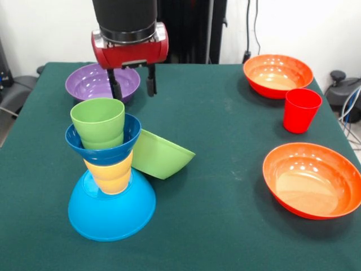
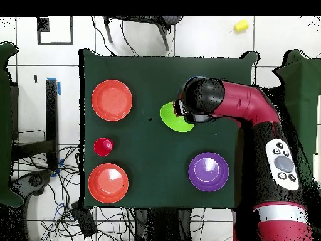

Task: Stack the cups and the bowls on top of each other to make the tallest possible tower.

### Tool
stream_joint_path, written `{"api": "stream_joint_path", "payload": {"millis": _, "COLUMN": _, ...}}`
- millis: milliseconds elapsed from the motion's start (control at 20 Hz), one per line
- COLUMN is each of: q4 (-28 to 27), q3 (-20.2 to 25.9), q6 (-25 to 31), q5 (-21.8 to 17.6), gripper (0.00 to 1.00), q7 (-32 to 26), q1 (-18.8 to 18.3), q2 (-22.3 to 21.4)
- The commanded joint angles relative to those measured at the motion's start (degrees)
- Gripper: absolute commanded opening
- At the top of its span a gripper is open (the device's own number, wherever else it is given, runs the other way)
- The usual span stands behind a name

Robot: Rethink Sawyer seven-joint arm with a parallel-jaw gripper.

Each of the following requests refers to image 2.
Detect light green plastic bowl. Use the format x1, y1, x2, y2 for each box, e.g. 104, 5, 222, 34
159, 100, 196, 133

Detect yellow smooth plastic cup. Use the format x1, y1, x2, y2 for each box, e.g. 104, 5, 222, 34
233, 19, 250, 34

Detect dark green tablecloth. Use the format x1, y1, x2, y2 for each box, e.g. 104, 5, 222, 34
79, 48, 260, 210

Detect orange plastic bowl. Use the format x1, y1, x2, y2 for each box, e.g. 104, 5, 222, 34
91, 79, 133, 122
88, 163, 130, 205

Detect purple plastic bowl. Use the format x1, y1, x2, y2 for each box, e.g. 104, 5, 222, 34
187, 151, 230, 193

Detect red plastic cup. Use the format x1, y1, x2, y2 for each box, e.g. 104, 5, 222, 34
93, 137, 114, 157

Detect grey metal-legged chair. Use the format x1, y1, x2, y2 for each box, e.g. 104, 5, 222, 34
103, 16, 184, 51

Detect blue tape strip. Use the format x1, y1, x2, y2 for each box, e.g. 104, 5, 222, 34
46, 77, 62, 97

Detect black metal stand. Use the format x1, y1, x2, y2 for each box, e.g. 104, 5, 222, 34
10, 78, 60, 171

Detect white panel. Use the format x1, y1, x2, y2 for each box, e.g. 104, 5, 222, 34
312, 94, 321, 184

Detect black power strip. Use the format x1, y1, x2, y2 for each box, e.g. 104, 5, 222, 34
70, 201, 98, 238

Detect black chair base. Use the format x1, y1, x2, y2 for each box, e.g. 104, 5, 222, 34
9, 169, 54, 201

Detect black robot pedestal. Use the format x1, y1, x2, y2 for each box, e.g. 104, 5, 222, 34
134, 208, 194, 241

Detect black square frame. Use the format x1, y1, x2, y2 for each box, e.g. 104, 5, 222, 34
36, 16, 75, 46

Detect tangled black floor cables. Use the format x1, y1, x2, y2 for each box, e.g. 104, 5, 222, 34
12, 144, 137, 241

